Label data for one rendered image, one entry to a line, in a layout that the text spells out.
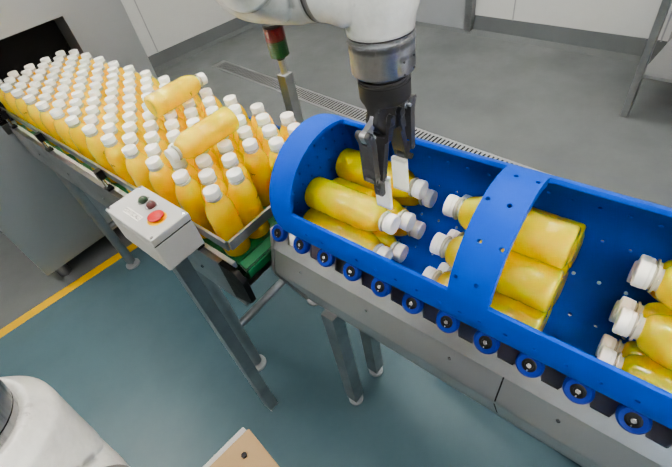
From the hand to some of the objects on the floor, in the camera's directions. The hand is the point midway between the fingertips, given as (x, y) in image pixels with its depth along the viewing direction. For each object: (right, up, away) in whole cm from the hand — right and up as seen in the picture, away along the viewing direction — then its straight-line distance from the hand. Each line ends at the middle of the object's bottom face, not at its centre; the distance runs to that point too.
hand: (392, 183), depth 71 cm
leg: (+7, -70, +100) cm, 123 cm away
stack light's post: (-10, -37, +139) cm, 144 cm away
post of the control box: (-36, -83, +97) cm, 133 cm away
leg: (-2, -79, +93) cm, 122 cm away
